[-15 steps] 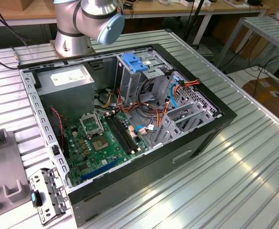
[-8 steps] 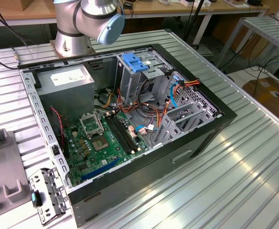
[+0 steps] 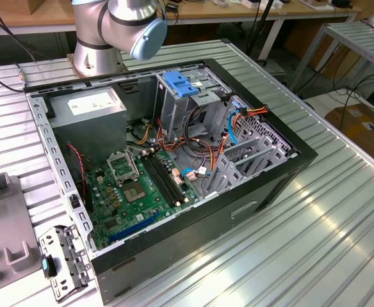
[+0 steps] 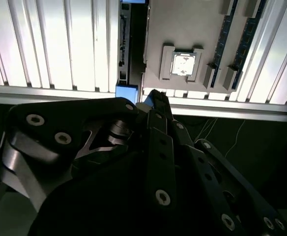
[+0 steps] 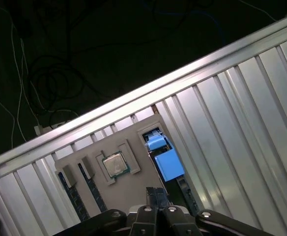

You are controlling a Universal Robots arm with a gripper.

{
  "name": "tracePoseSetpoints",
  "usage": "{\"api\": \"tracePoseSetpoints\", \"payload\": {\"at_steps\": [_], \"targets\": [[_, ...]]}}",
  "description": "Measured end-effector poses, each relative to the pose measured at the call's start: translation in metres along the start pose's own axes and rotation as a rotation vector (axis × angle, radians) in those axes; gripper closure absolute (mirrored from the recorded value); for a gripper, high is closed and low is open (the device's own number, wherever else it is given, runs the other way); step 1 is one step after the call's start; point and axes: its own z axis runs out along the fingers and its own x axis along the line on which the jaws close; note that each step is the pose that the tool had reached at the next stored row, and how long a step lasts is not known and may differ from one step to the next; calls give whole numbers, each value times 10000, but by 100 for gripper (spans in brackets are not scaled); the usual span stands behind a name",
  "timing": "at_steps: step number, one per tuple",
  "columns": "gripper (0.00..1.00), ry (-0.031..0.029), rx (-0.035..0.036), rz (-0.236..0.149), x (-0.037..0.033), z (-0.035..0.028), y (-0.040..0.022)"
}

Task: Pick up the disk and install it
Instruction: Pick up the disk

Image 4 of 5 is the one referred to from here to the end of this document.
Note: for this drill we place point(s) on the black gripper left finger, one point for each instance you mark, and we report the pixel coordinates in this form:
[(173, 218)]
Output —
[(60, 118)]

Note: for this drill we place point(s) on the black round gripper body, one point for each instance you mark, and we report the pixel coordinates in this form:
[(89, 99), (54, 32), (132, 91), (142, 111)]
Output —
[(96, 209)]

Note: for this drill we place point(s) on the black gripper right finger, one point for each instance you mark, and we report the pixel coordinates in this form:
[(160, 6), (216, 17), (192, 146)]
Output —
[(244, 184)]

